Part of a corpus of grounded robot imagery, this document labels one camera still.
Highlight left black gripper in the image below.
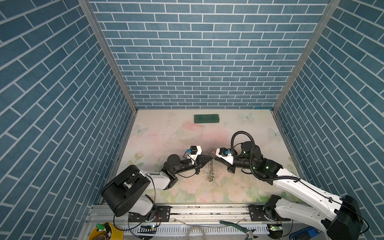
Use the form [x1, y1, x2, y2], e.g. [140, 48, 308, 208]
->
[172, 155, 212, 177]

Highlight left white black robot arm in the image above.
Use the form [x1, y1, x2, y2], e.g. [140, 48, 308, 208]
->
[101, 154, 213, 217]

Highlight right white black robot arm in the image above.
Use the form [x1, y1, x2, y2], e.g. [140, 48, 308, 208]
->
[216, 131, 369, 240]

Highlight dark green sponge block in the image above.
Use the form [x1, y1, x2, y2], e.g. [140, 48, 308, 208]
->
[194, 114, 220, 124]

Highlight clear plastic tube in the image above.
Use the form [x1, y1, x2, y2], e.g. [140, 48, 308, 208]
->
[185, 226, 207, 240]

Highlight blue black device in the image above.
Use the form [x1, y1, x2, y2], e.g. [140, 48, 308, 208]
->
[290, 227, 322, 240]

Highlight yellow tape roll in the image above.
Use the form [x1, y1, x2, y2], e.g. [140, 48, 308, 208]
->
[89, 223, 123, 240]

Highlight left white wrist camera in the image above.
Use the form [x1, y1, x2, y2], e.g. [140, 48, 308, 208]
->
[187, 146, 202, 164]

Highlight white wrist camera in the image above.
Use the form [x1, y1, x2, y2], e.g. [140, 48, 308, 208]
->
[216, 148, 234, 165]
[187, 146, 202, 164]

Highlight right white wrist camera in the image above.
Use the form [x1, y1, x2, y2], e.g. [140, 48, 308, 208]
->
[216, 148, 234, 165]

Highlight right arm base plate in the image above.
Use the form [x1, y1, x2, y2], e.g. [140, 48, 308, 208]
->
[247, 204, 291, 222]

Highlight aluminium rail frame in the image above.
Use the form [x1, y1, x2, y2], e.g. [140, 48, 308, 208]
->
[79, 203, 328, 240]

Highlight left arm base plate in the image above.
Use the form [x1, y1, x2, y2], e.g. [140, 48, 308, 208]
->
[129, 206, 172, 223]

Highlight green handled pliers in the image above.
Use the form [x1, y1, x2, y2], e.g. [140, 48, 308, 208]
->
[220, 221, 254, 240]

